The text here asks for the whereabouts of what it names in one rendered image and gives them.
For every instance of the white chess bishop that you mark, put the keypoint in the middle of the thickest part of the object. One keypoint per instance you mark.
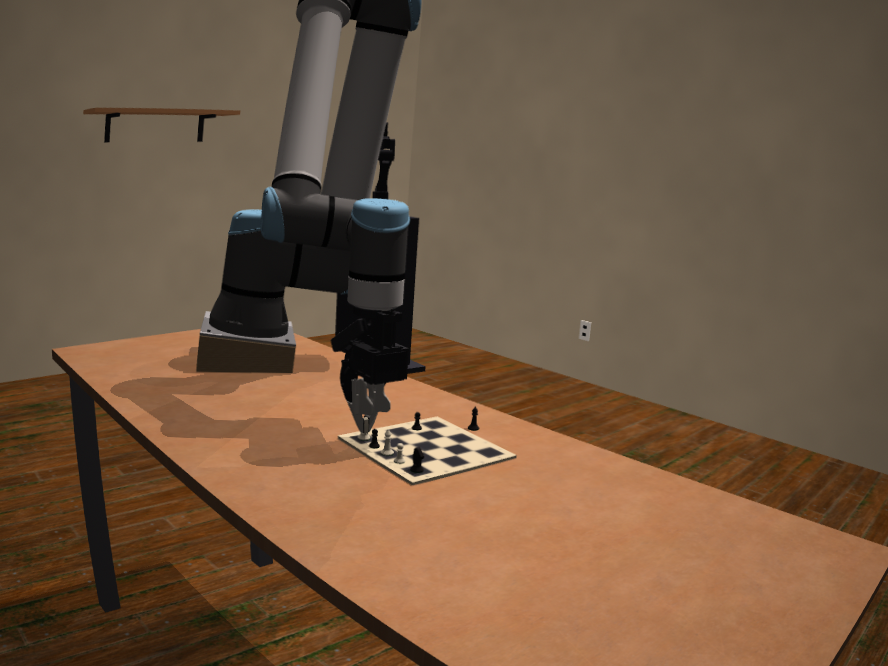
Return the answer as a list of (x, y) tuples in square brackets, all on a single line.
[(387, 449)]

